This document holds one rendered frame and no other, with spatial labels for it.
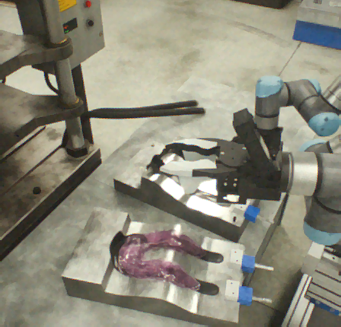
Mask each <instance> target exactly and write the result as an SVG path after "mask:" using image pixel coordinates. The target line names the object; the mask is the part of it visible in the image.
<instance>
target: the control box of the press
mask: <svg viewBox="0 0 341 327"><path fill-rule="evenodd" d="M15 4H16V7H17V10H18V15H19V18H20V22H21V26H22V30H23V33H24V35H46V31H45V28H44V24H43V18H42V14H41V11H40V5H39V1H38V0H15ZM59 8H60V12H61V15H62V23H63V28H64V32H65V35H66V36H68V37H70V38H71V39H72V45H73V49H74V52H73V53H72V55H71V56H69V64H70V69H71V73H72V80H73V84H74V89H75V95H77V96H79V97H80V98H81V99H82V100H83V105H84V112H85V111H89V110H88V102H87V97H86V92H85V88H84V79H83V74H82V70H81V63H82V62H83V61H85V60H86V59H88V58H90V57H91V56H92V55H94V54H95V53H97V52H100V51H101V50H102V49H104V47H105V45H104V26H103V20H102V13H101V7H100V0H59ZM31 68H34V69H36V70H39V71H43V73H44V78H45V82H46V85H47V86H48V88H49V89H50V90H51V91H53V92H54V93H57V94H59V91H58V90H57V89H56V88H54V86H52V84H51V82H50V80H49V74H51V75H55V73H54V69H53V63H52V61H51V62H43V63H39V64H35V65H31ZM81 130H82V133H83V138H86V139H88V141H89V142H90V143H92V144H94V138H93V133H92V129H91V120H90V119H89V120H88V121H87V122H86V123H85V124H84V125H83V126H82V127H81Z"/></svg>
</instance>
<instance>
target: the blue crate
mask: <svg viewBox="0 0 341 327"><path fill-rule="evenodd" d="M292 39H293V40H297V41H301V42H305V43H310V44H314V45H318V46H325V47H329V48H333V49H340V50H341V28H339V27H331V26H327V25H323V24H315V23H311V22H308V21H300V20H297V19H296V23H295V30H294V33H293V37H292Z"/></svg>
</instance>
